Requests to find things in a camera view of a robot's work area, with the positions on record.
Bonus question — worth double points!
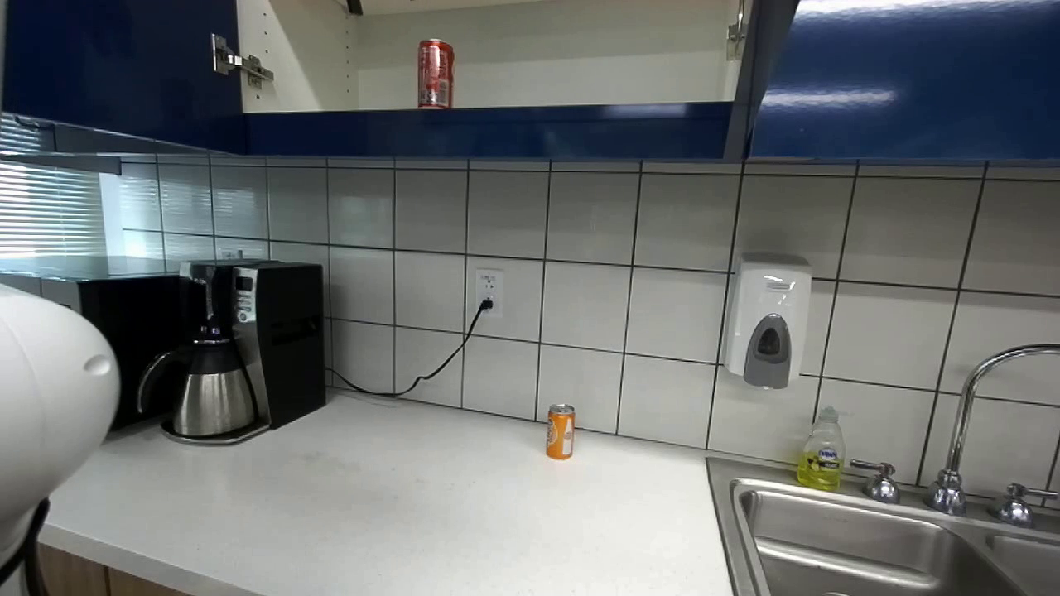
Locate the red soda can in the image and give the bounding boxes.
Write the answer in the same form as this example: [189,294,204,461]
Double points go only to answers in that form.
[415,37,457,113]

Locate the orange soda can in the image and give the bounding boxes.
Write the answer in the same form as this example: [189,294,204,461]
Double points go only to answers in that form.
[544,400,578,462]

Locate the blue cabinet door seen edge-on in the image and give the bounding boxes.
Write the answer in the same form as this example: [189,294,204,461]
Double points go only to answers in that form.
[720,0,801,165]

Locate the metal cabinet hinge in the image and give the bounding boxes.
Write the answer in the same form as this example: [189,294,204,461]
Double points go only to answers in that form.
[723,2,751,62]
[204,28,277,88]

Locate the closed blue cabinet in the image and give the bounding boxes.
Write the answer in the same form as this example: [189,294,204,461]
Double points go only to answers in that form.
[747,0,1060,170]

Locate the wide blue cabinet door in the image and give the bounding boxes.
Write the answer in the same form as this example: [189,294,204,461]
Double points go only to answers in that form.
[0,0,250,157]

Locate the wooden lower cabinet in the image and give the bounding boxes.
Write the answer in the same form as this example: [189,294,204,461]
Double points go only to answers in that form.
[31,539,192,596]

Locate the black coffee maker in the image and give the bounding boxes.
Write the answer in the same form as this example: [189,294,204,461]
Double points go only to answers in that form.
[192,257,332,448]

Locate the yellow dish soap bottle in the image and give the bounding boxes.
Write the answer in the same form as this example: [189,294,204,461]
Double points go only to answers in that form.
[795,402,852,495]

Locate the steel coffee carafe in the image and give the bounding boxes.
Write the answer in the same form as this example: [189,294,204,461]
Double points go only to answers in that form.
[132,313,268,448]

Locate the black box appliance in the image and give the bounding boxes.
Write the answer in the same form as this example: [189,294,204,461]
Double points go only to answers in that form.
[76,271,213,437]

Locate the stainless steel sink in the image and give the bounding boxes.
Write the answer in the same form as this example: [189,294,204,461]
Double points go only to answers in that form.
[702,453,1060,596]

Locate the chrome gooseneck faucet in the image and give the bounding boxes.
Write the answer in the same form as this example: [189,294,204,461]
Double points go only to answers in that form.
[924,341,1060,521]

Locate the white window blinds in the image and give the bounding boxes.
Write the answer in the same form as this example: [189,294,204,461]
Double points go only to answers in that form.
[0,161,111,263]

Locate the white wall outlet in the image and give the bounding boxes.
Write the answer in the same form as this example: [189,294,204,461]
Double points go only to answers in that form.
[470,263,507,324]

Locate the black power cord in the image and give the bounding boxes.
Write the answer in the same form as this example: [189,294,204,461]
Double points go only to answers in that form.
[323,294,498,400]

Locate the white wall soap dispenser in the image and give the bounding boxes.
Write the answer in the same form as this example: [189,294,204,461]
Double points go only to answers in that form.
[723,257,816,394]

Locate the chrome faucet handle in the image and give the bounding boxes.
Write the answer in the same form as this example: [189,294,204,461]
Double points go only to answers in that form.
[860,455,904,506]
[992,479,1044,528]

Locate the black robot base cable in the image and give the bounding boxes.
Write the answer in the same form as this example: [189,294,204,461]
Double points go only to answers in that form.
[0,493,57,596]

